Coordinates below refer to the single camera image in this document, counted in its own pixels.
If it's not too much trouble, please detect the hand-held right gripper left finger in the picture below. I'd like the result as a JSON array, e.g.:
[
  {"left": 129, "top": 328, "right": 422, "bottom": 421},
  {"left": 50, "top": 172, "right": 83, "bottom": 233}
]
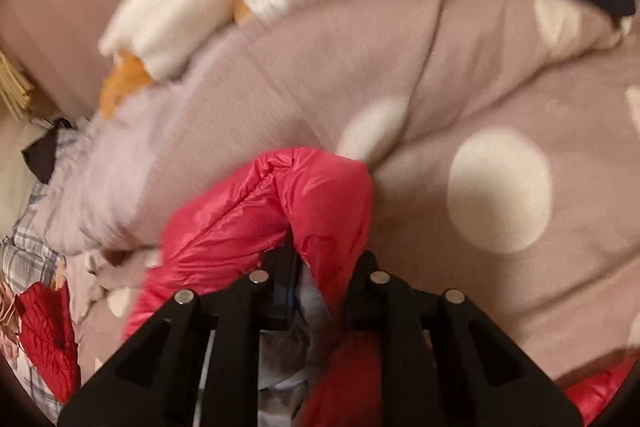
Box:
[{"left": 57, "top": 248, "right": 302, "bottom": 427}]

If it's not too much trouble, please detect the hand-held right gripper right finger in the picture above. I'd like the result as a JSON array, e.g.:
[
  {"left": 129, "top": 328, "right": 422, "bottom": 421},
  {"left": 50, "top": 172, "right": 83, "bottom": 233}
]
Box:
[{"left": 345, "top": 251, "right": 583, "bottom": 427}]

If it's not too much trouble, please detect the red puffer jacket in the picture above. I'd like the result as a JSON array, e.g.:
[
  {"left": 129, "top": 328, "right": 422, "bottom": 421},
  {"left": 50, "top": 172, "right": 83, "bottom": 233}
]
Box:
[{"left": 122, "top": 147, "right": 626, "bottom": 427}]

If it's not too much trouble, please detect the lavender knit sweater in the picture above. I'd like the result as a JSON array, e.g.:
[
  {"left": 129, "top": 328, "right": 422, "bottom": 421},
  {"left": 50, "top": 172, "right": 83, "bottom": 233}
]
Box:
[{"left": 45, "top": 0, "right": 366, "bottom": 258}]

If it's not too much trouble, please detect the pink polka-dot blanket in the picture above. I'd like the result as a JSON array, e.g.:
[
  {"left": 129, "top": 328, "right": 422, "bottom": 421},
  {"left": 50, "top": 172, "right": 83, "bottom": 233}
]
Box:
[{"left": 75, "top": 0, "right": 640, "bottom": 388}]

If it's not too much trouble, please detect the orange cloth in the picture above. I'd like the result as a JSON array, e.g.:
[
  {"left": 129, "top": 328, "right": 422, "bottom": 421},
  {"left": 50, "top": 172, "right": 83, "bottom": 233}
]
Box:
[{"left": 97, "top": 0, "right": 301, "bottom": 118}]

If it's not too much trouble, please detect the dark red quilted cloth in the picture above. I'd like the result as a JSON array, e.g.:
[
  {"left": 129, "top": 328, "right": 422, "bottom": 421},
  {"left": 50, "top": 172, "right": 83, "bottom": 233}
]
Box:
[{"left": 15, "top": 282, "right": 82, "bottom": 405}]

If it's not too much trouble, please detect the plaid bed sheet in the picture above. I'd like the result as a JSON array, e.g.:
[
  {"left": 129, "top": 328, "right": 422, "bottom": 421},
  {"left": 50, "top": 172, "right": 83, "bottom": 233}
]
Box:
[{"left": 0, "top": 182, "right": 81, "bottom": 408}]

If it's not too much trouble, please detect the black cloth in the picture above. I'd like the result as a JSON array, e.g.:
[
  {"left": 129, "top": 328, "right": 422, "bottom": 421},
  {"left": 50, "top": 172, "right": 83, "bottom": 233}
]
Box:
[{"left": 22, "top": 119, "right": 73, "bottom": 182}]

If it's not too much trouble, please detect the bamboo mat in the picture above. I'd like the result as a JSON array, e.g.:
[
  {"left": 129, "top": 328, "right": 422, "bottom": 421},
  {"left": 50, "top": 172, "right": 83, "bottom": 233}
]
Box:
[{"left": 0, "top": 49, "right": 35, "bottom": 122}]

